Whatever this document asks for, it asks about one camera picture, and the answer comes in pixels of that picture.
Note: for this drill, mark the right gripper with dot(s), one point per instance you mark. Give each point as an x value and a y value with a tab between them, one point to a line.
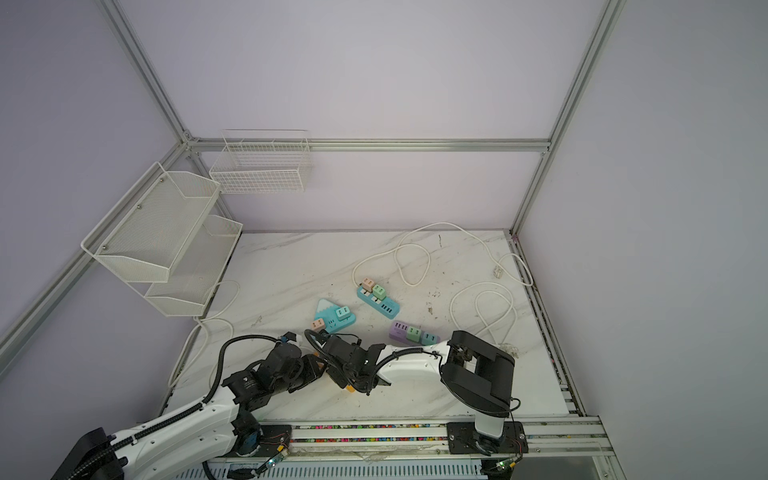
340	381

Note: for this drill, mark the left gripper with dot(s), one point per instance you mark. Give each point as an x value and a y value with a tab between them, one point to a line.
311	369

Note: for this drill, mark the mint charger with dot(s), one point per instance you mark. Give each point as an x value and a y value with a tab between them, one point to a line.
343	313

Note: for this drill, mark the teal mountain-shaped power strip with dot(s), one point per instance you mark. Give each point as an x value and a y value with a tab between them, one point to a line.
326	311

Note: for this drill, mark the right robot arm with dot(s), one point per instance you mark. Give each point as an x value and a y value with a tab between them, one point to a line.
474	372

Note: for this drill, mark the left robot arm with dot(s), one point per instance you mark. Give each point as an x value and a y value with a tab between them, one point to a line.
219	423

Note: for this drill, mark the purple power strip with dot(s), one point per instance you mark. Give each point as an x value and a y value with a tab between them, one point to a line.
397	332

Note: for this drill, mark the teal long power strip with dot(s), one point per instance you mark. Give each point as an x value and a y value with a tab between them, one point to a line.
387	307

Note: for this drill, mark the green charger on teal strip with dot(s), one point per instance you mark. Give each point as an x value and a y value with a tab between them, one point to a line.
379	292

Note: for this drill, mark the teal charger on purple strip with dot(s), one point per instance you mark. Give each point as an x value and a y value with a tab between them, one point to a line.
427	339

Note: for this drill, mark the lower white mesh shelf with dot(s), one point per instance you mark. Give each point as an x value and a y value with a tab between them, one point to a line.
191	285

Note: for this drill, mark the white mesh shelf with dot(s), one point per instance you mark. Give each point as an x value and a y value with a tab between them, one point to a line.
144	237
191	285

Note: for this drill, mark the upper white mesh shelf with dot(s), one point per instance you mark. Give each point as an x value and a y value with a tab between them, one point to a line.
144	237

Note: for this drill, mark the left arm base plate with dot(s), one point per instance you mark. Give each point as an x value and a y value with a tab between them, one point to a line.
261	442

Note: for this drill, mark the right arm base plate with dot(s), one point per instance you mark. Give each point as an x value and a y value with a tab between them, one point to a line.
463	438

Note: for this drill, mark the white wire basket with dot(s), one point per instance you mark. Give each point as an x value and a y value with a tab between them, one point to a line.
261	161

